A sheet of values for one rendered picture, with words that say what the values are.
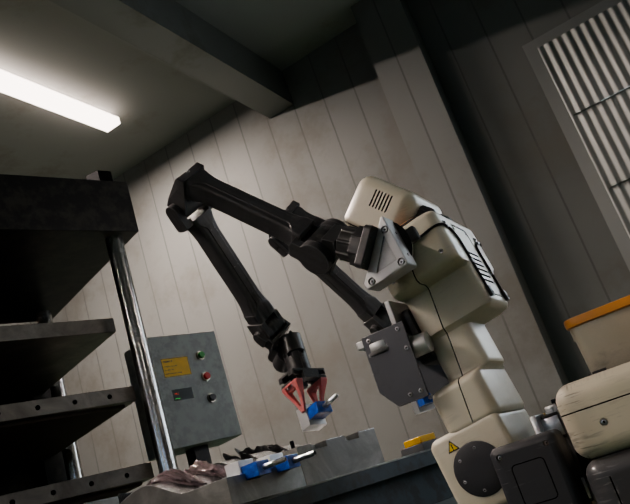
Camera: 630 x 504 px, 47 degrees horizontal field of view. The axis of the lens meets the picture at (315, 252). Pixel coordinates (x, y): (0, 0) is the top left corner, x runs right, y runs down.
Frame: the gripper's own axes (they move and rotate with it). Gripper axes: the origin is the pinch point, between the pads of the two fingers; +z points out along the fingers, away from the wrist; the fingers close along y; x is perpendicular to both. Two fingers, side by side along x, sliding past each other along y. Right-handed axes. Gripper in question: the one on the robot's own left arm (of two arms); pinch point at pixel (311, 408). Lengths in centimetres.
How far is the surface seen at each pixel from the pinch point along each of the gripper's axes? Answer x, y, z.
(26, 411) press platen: -74, 42, -37
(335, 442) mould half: -1.3, -4.9, 8.4
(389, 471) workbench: 3.7, -13.7, 18.4
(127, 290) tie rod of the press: -62, 9, -74
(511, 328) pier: -76, -208, -74
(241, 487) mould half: 8.7, 29.9, 19.6
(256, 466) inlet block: 11.3, 27.0, 16.7
